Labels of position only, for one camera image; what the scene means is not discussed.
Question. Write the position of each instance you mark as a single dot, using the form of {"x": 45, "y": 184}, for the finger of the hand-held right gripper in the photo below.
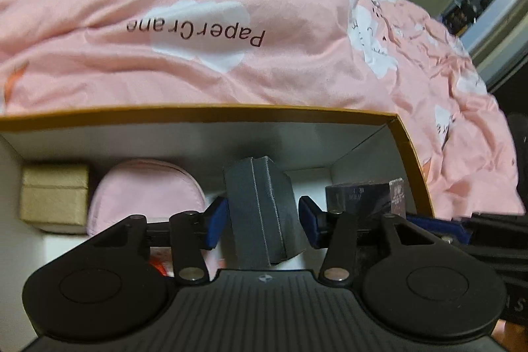
{"x": 441, "y": 228}

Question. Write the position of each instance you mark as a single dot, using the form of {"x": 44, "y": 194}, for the pink zip pouch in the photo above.
{"x": 144, "y": 187}

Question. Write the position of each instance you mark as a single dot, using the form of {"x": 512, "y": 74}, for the dark grey box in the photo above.
{"x": 260, "y": 211}

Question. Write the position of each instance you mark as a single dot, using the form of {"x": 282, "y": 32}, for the glossy black box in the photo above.
{"x": 359, "y": 197}

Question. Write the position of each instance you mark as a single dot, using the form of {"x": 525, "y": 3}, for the orange cardboard box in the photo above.
{"x": 165, "y": 137}

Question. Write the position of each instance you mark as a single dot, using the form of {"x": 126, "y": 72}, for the gold glitter box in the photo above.
{"x": 53, "y": 195}

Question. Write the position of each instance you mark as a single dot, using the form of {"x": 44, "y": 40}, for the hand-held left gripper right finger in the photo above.
{"x": 308, "y": 224}

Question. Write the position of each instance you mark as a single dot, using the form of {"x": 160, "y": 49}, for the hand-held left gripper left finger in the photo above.
{"x": 216, "y": 222}

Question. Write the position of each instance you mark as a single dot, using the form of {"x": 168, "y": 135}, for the pink cloud print blanket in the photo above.
{"x": 288, "y": 67}

